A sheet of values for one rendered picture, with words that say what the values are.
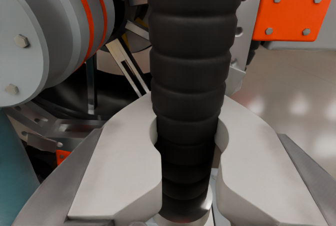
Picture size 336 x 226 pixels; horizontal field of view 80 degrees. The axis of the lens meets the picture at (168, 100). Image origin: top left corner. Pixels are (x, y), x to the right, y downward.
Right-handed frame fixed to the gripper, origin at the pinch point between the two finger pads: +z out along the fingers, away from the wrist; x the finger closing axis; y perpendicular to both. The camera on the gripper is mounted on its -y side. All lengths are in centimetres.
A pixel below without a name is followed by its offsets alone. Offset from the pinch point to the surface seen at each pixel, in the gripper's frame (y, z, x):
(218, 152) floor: 83, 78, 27
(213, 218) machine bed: 77, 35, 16
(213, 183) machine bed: 75, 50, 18
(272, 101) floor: 83, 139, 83
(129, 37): 9, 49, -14
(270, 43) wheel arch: 7.1, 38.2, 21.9
